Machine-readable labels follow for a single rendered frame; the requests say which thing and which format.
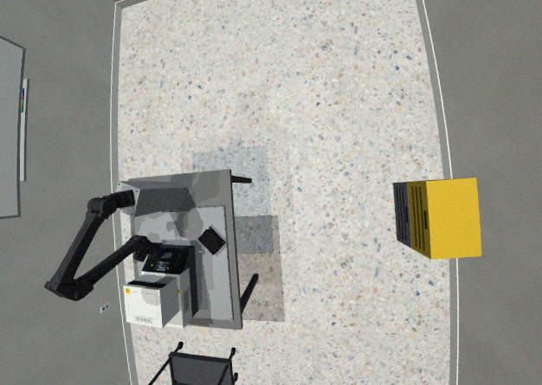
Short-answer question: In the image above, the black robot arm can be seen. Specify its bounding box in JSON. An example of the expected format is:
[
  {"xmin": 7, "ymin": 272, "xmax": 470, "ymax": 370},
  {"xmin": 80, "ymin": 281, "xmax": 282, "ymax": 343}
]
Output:
[{"xmin": 44, "ymin": 189, "xmax": 154, "ymax": 301}]

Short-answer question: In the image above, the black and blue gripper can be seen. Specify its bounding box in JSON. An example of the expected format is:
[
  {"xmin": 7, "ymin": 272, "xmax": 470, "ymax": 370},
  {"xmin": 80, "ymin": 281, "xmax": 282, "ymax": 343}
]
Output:
[{"xmin": 147, "ymin": 242, "xmax": 164, "ymax": 259}]

